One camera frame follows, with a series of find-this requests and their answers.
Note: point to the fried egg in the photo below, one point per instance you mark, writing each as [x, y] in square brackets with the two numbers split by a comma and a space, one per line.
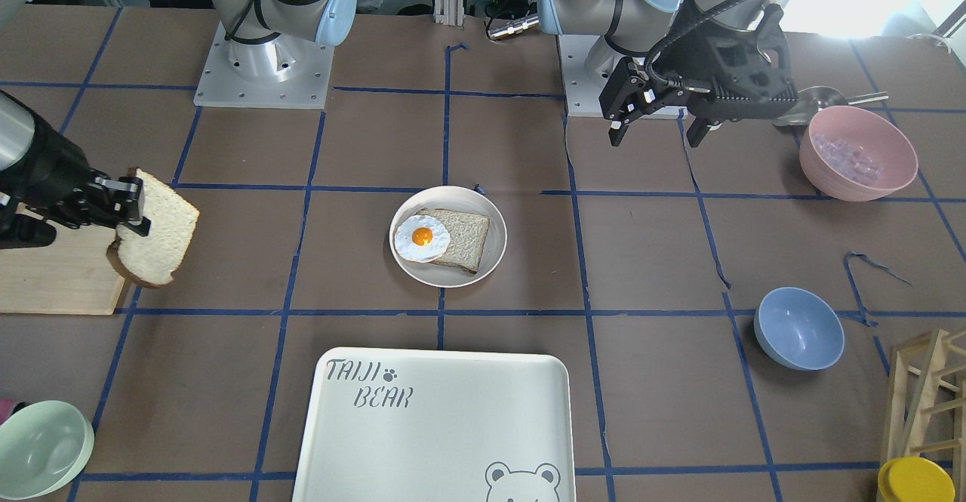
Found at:
[421, 239]

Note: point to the bread slice on plate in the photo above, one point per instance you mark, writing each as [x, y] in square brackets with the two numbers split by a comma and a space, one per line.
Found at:
[468, 233]

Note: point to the cream round plate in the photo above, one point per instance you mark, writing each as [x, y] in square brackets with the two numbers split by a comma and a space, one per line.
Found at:
[456, 199]

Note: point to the pink cloth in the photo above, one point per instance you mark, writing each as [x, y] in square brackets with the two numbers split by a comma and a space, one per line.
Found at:
[8, 407]

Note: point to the blue bowl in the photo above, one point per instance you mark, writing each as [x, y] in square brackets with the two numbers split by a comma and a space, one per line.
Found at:
[798, 329]

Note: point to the pink bowl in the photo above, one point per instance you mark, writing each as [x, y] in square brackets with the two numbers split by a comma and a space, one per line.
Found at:
[855, 155]

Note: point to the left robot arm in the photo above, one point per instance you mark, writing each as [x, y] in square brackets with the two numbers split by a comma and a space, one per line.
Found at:
[641, 29]

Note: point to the metal ladle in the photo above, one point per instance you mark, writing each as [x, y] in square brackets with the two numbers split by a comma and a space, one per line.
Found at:
[817, 98]

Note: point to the wooden dish rack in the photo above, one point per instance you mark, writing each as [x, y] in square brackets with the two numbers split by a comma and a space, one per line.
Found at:
[925, 409]

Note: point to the bread slice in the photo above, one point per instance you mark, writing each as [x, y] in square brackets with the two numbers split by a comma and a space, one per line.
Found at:
[468, 233]
[152, 260]

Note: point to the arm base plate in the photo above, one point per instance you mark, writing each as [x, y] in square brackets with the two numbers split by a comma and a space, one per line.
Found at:
[285, 73]
[586, 61]

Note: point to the green bowl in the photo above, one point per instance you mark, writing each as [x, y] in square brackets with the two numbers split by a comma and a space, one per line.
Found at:
[43, 447]

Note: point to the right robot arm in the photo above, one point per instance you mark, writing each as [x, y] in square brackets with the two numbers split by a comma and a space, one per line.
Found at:
[18, 122]

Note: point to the yellow cup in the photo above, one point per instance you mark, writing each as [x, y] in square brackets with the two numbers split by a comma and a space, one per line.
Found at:
[914, 478]

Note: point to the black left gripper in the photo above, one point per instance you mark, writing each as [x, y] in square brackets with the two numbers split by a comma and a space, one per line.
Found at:
[688, 58]

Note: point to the wooden cutting board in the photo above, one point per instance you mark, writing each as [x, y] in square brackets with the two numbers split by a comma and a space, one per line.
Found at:
[72, 276]

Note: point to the cream bear serving tray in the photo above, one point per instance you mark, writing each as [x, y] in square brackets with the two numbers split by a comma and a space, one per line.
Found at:
[433, 425]

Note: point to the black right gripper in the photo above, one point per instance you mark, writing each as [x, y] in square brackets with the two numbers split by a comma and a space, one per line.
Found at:
[47, 172]

